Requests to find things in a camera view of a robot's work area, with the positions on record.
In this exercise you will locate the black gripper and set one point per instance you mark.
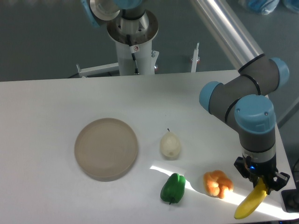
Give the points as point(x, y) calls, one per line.
point(267, 170)

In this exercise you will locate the yellow banana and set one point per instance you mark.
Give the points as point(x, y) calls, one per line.
point(252, 201)

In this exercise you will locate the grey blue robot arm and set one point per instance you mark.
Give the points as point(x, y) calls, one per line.
point(242, 103)

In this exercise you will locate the beige round plate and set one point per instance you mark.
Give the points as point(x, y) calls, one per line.
point(106, 149)

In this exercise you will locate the black device at table edge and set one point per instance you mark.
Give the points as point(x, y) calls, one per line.
point(291, 200)

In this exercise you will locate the orange braided bread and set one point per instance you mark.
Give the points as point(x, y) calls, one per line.
point(217, 184)

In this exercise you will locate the green bell pepper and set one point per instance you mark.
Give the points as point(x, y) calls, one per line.
point(174, 189)

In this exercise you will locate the pale white pear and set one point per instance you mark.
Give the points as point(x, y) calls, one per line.
point(170, 145)

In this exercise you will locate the blue plastic bag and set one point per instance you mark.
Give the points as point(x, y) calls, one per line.
point(265, 7)

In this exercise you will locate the white bracket bar right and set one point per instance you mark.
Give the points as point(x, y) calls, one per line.
point(195, 58)

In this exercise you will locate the white bracket bar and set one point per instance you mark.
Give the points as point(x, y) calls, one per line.
point(97, 70)
point(195, 58)

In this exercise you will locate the white bracket bar left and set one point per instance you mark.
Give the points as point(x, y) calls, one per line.
point(97, 70)

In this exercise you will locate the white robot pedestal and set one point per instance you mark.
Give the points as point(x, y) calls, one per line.
point(133, 41)

